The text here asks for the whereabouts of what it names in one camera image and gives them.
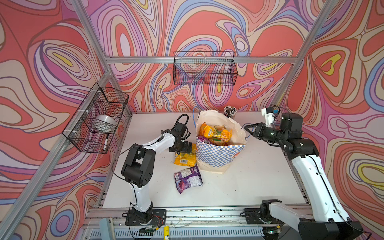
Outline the yellow mango snack bag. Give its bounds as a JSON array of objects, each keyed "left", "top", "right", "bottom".
[{"left": 174, "top": 144, "right": 197, "bottom": 167}]

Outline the small yellow snack bag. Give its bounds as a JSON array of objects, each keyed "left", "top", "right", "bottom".
[{"left": 199, "top": 123, "right": 233, "bottom": 143}]

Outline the checkered paper bag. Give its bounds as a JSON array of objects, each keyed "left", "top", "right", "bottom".
[{"left": 196, "top": 110, "right": 247, "bottom": 174}]

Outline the purple berries snack bag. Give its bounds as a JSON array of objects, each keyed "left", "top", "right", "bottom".
[{"left": 174, "top": 165, "right": 204, "bottom": 194}]

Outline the purple grape snack bag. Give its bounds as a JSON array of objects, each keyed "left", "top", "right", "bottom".
[{"left": 198, "top": 136, "right": 212, "bottom": 145}]

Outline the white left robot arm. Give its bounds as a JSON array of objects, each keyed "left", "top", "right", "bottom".
[{"left": 121, "top": 122, "right": 192, "bottom": 214}]

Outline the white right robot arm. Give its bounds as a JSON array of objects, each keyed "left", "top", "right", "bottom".
[{"left": 243, "top": 113, "right": 364, "bottom": 240}]

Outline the cup of straws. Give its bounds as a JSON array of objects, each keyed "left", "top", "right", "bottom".
[{"left": 223, "top": 106, "right": 237, "bottom": 119}]

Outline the black marker in basket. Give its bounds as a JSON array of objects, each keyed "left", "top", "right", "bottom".
[{"left": 103, "top": 134, "right": 109, "bottom": 152}]

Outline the silver bowl in basket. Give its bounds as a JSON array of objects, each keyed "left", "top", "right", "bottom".
[{"left": 96, "top": 115, "right": 118, "bottom": 126}]

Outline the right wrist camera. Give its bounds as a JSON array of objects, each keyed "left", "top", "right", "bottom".
[{"left": 261, "top": 107, "right": 281, "bottom": 128}]

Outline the black wire basket back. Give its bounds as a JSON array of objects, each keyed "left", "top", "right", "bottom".
[{"left": 173, "top": 50, "right": 238, "bottom": 86}]

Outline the black wire basket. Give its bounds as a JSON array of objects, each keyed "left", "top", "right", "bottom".
[
  {"left": 173, "top": 50, "right": 238, "bottom": 86},
  {"left": 62, "top": 83, "right": 129, "bottom": 154}
]

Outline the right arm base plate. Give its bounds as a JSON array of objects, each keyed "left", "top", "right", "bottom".
[{"left": 240, "top": 208, "right": 281, "bottom": 225}]

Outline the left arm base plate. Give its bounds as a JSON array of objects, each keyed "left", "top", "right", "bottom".
[{"left": 122, "top": 208, "right": 167, "bottom": 227}]

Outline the black wire basket left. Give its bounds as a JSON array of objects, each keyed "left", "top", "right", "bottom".
[{"left": 62, "top": 83, "right": 129, "bottom": 154}]

